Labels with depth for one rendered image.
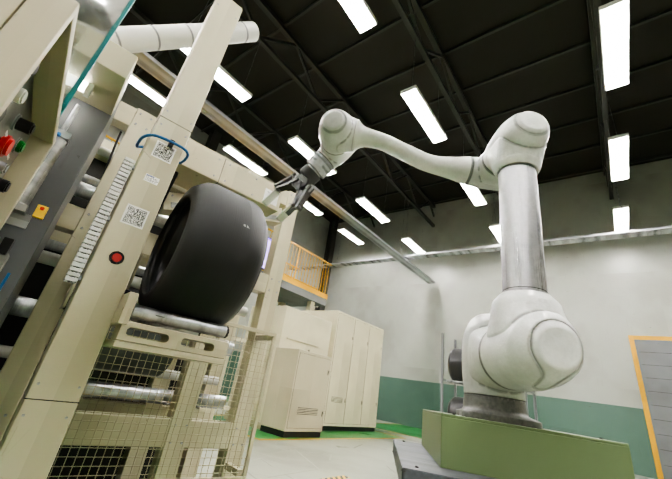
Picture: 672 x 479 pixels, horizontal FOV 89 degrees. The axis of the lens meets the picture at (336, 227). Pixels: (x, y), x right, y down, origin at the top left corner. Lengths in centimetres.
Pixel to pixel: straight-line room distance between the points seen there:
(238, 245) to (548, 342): 97
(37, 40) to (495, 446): 112
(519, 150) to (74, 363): 145
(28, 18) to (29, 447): 107
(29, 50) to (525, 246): 103
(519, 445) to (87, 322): 124
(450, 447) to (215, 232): 93
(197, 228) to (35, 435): 71
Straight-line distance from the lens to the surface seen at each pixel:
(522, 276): 95
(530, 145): 113
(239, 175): 195
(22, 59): 70
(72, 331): 136
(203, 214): 130
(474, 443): 94
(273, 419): 610
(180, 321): 134
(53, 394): 136
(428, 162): 124
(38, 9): 75
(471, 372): 106
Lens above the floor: 77
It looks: 25 degrees up
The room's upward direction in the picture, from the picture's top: 9 degrees clockwise
